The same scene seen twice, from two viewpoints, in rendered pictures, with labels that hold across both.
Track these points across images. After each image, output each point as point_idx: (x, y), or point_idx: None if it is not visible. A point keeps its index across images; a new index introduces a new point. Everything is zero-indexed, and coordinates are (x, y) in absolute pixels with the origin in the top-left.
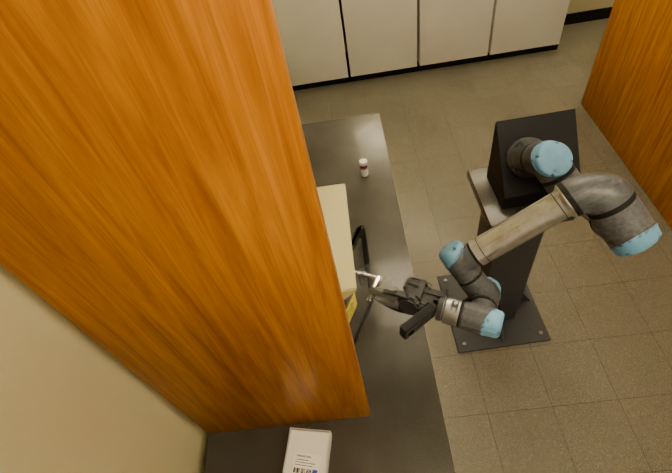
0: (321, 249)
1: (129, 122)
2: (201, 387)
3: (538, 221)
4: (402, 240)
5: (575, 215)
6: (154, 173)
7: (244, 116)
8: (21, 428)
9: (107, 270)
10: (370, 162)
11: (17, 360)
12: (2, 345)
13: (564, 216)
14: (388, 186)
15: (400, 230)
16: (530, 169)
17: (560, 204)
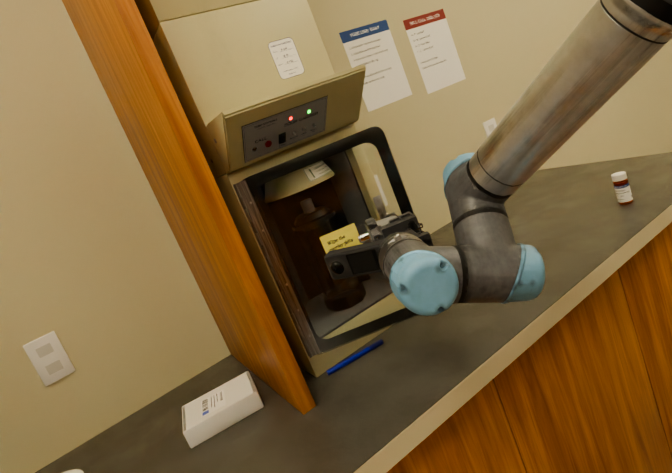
0: None
1: None
2: (185, 243)
3: (558, 57)
4: (584, 271)
5: (634, 10)
6: None
7: None
8: (44, 144)
9: (92, 42)
10: (653, 191)
11: (70, 109)
12: (66, 93)
13: (612, 25)
14: (646, 215)
15: (597, 260)
16: None
17: None
